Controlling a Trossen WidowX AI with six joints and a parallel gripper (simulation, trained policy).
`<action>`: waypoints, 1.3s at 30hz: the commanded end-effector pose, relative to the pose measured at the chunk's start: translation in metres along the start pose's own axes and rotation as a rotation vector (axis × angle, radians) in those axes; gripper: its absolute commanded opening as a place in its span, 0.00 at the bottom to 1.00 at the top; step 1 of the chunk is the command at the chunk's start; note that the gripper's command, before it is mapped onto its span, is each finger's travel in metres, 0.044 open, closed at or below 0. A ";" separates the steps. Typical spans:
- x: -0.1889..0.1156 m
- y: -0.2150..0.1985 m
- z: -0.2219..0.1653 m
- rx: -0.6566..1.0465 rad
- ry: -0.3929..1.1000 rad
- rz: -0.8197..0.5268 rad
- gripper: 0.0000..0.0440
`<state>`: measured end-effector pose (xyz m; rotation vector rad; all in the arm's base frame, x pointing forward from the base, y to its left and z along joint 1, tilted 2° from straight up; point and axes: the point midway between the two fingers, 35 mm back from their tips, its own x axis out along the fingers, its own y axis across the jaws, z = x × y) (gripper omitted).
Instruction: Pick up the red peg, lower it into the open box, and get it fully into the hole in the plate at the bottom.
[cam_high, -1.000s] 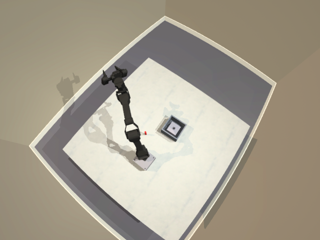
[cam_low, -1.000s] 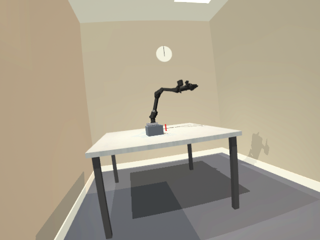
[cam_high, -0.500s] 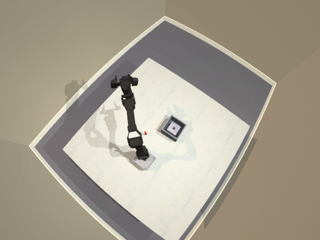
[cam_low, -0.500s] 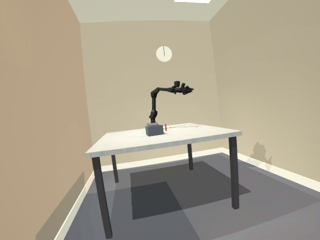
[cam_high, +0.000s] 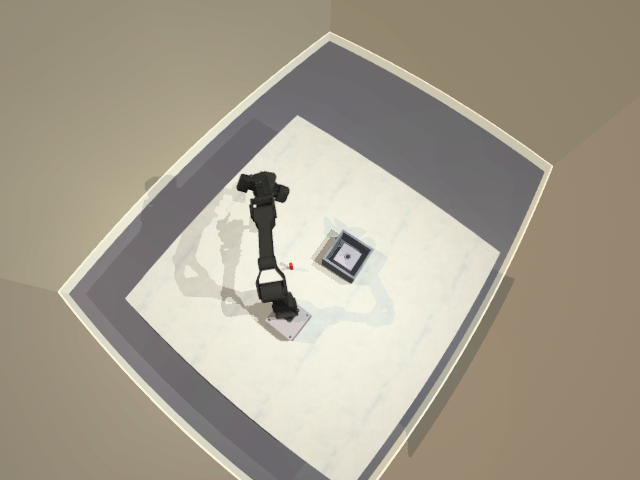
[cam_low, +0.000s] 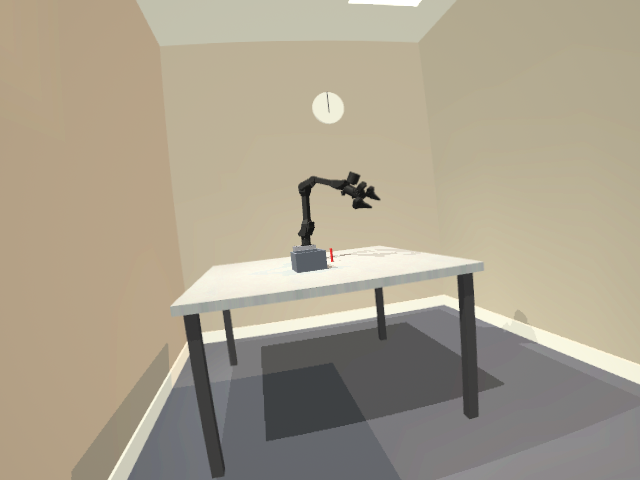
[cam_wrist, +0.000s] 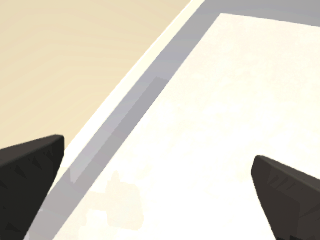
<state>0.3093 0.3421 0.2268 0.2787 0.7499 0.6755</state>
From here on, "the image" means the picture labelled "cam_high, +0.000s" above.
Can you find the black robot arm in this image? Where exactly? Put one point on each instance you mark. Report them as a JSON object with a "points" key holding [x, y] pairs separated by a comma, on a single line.
{"points": [[264, 214]]}

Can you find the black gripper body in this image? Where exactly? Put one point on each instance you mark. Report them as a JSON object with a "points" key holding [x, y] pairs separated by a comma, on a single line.
{"points": [[244, 184]]}

